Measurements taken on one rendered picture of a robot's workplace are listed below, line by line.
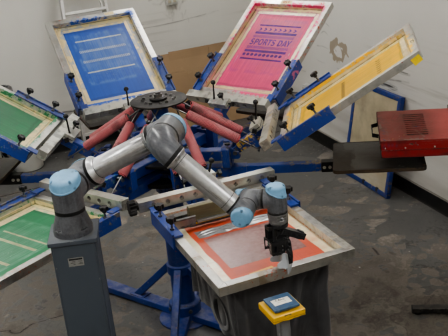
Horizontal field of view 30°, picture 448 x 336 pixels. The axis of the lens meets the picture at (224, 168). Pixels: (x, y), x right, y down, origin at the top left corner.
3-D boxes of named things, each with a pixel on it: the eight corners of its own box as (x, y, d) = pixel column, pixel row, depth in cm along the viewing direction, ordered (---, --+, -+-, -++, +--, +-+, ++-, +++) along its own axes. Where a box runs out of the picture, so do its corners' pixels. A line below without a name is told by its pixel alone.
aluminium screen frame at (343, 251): (355, 257, 330) (355, 248, 329) (219, 297, 311) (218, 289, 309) (269, 191, 399) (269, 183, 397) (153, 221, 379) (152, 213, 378)
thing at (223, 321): (251, 345, 337) (245, 275, 325) (232, 352, 334) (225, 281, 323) (209, 295, 377) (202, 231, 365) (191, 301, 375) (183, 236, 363)
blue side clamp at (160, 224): (185, 247, 355) (183, 232, 352) (173, 250, 353) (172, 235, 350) (162, 221, 381) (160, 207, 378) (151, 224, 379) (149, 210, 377)
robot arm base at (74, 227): (51, 242, 311) (47, 218, 308) (55, 225, 325) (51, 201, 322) (92, 237, 312) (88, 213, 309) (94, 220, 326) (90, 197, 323)
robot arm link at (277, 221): (282, 206, 316) (291, 213, 309) (283, 217, 318) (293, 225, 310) (264, 211, 313) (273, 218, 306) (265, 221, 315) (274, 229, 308)
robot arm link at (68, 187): (48, 214, 311) (41, 180, 306) (62, 199, 323) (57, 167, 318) (78, 214, 308) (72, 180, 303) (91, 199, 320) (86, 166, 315)
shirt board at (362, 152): (419, 153, 448) (419, 139, 445) (427, 182, 411) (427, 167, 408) (175, 163, 468) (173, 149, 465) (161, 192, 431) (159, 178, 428)
